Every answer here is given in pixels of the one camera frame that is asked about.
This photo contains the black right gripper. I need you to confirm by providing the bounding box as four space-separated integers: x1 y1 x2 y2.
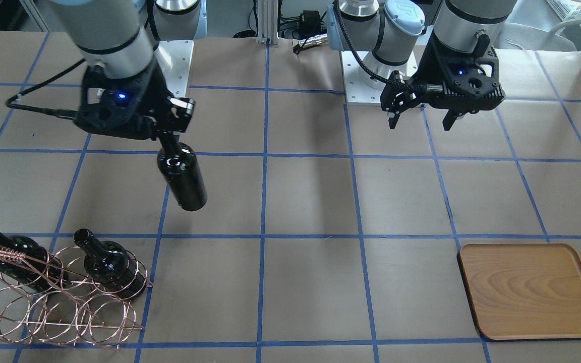
75 65 196 140

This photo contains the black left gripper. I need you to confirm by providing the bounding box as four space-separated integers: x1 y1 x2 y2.
380 33 505 132

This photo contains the dark glass wine bottle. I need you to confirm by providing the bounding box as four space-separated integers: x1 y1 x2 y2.
156 132 207 211

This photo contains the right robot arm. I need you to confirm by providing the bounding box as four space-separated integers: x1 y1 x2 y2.
50 1 207 140

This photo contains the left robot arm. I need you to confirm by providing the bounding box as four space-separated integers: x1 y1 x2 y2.
326 1 516 131

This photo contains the dark wine bottle in basket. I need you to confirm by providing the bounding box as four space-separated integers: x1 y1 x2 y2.
73 229 146 299

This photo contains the wooden tray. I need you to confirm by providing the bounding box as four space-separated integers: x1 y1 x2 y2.
458 243 581 341

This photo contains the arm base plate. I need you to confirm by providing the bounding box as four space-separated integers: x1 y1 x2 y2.
339 49 418 106
154 40 194 97

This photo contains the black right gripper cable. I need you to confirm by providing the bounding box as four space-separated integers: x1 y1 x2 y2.
5 58 87 122

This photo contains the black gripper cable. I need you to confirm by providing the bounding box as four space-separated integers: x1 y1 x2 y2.
5 58 87 122
333 0 445 94

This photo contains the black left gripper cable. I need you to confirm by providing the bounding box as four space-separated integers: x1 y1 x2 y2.
333 0 445 94

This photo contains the copper wire bottle basket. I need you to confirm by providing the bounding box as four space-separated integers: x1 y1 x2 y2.
0 246 144 349

